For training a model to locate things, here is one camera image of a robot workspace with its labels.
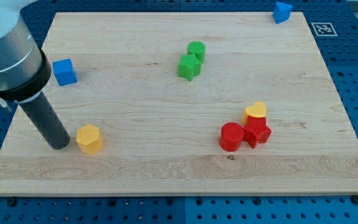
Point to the yellow heart block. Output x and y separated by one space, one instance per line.
257 110

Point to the wooden board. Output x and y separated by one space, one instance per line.
161 132

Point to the white fiducial marker tag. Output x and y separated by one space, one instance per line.
324 29

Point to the blue pentagon block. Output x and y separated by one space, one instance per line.
281 12

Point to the red star block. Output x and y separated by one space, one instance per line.
256 131

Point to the green cylinder block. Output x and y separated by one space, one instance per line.
198 49

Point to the blue cube block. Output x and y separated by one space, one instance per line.
64 72

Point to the green star block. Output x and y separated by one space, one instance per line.
189 66

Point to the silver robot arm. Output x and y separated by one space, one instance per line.
24 71

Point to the yellow hexagon block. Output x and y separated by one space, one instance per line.
90 139

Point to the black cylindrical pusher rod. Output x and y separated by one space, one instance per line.
45 119

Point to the red cylinder block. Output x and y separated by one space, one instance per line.
231 137

